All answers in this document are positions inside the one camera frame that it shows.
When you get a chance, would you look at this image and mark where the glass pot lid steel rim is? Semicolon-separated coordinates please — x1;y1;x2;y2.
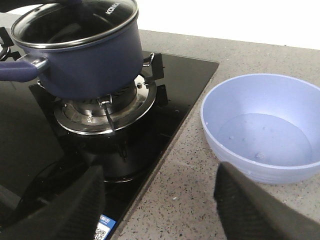
11;0;139;49

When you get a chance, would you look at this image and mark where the dark blue saucepan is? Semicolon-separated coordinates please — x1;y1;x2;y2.
0;0;145;101

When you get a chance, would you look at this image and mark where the blue energy label sticker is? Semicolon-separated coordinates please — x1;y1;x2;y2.
93;214;116;240

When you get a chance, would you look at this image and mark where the black glass gas cooktop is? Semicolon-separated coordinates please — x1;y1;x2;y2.
0;14;220;240

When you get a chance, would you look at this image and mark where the light blue plastic bowl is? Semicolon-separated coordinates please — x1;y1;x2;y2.
200;73;320;184

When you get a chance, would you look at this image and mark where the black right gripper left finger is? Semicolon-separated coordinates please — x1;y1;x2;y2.
0;165;105;240

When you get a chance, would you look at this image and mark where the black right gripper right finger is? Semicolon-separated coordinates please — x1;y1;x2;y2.
213;161;320;240

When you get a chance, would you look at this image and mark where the right gas burner with support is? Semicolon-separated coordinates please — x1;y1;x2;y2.
34;52;164;136

